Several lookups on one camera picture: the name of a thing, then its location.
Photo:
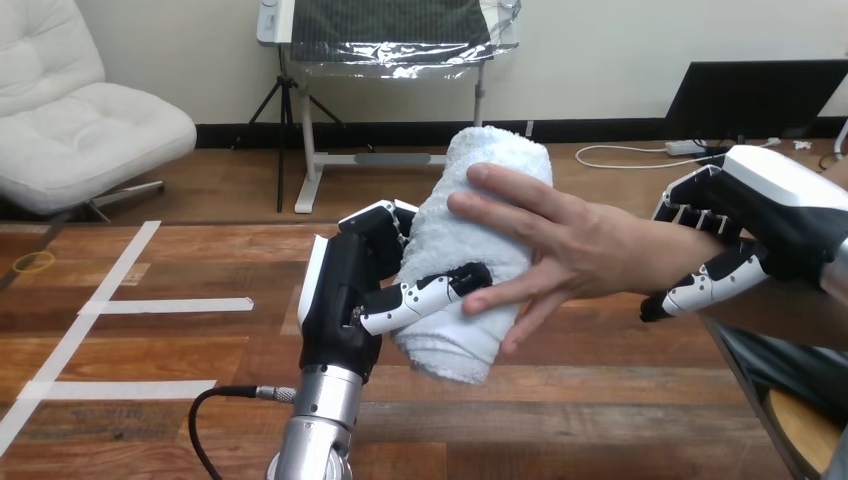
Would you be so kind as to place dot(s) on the foil sheet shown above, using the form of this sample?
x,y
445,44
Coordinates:
x,y
397,50

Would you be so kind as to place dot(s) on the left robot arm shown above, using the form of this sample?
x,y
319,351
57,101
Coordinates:
x,y
321,424

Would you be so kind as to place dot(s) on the white power strip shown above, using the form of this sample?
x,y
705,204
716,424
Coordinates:
x,y
684,148

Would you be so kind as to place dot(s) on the person's hand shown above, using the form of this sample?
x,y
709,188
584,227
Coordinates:
x,y
596,252

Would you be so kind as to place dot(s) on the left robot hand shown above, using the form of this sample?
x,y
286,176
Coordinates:
x,y
334,298

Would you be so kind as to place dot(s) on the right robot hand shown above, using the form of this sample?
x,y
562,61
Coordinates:
x,y
782,212

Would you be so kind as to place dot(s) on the white towel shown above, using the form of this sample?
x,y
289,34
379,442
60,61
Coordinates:
x,y
457,245

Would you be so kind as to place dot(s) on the white cushioned chair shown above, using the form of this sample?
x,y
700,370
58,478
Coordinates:
x,y
79,126

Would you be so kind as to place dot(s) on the black tripod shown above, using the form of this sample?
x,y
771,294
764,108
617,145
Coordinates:
x,y
285,99

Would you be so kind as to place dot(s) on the white desk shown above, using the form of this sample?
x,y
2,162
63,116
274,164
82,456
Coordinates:
x,y
308,152

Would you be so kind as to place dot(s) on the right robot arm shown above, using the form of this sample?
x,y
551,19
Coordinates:
x,y
838,275

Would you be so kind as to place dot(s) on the dark screen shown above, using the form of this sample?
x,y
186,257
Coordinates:
x,y
748,99

